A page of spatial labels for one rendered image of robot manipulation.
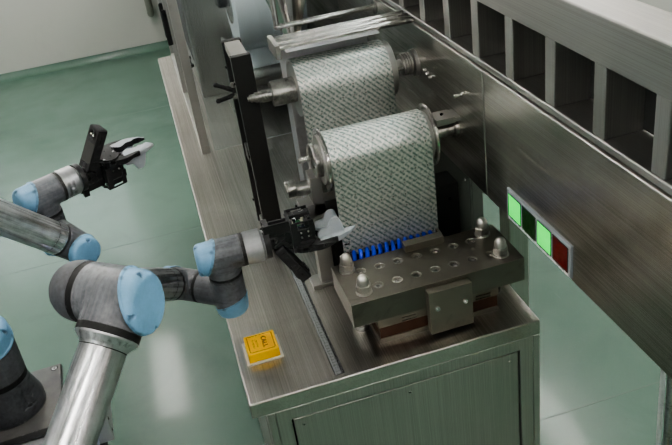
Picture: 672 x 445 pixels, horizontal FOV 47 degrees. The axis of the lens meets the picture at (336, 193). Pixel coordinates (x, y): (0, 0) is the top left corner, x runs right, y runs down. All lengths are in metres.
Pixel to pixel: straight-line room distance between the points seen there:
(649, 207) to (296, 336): 0.90
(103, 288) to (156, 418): 1.69
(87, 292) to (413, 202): 0.77
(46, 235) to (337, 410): 0.75
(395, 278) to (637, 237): 0.63
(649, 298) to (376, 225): 0.73
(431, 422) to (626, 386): 1.26
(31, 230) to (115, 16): 5.52
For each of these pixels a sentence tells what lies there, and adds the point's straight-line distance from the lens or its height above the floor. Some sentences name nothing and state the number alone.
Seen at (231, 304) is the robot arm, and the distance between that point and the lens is 1.79.
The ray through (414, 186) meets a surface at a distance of 1.80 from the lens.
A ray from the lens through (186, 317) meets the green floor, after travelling 3.53.
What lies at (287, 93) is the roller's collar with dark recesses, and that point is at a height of 1.34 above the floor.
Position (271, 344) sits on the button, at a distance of 1.77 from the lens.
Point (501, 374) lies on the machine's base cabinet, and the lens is 1.86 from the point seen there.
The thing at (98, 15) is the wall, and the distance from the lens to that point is 7.26.
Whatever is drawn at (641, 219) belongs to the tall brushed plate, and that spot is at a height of 1.38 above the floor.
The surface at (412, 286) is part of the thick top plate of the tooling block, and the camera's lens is 1.69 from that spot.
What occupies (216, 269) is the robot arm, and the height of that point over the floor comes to 1.10.
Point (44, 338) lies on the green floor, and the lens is 3.71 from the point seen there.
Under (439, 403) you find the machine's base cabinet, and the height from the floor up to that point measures 0.74.
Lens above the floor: 2.02
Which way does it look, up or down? 28 degrees down
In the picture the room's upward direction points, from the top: 8 degrees counter-clockwise
